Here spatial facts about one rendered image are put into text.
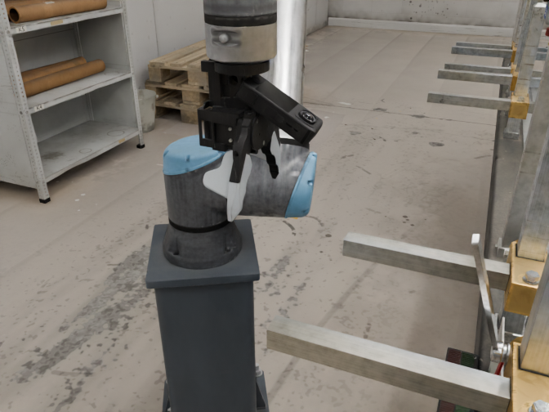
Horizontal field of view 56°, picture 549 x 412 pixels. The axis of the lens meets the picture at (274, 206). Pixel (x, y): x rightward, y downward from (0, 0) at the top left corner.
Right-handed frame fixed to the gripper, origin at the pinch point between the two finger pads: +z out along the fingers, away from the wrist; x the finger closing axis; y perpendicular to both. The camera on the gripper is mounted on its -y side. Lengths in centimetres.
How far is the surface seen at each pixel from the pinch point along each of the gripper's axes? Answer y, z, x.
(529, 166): -37, 4, -38
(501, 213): -36, 24, -58
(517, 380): -36.2, 6.7, 14.6
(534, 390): -37.8, 6.7, 15.3
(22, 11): 186, -1, -132
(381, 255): -17.1, 10.2, -8.4
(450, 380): -29.8, 7.7, 16.3
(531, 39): -36, -7, -112
